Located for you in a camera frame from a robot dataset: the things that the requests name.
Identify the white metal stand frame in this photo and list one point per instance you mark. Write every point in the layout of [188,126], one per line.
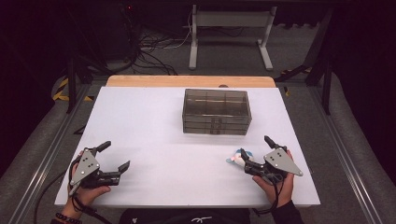
[230,19]

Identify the yellow and black floor tape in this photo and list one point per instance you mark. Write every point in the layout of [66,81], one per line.
[286,91]

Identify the person's right hand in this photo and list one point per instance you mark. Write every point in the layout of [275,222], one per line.
[281,193]

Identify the black metal stand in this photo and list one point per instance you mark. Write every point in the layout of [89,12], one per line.
[72,84]
[325,84]

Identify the person's left hand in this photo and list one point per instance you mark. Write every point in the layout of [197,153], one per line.
[82,199]

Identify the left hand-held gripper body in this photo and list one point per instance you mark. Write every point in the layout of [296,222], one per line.
[85,166]

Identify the person's dark shirt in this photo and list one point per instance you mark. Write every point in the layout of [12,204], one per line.
[186,216]

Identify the smoky clear plastic drawer box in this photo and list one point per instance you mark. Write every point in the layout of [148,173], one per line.
[216,109]

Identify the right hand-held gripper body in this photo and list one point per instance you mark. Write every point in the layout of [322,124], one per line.
[280,163]

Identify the aluminium floor rail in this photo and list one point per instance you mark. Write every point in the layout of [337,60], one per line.
[43,158]
[339,149]

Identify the white and blue plush toy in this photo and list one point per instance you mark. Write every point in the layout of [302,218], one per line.
[236,159]

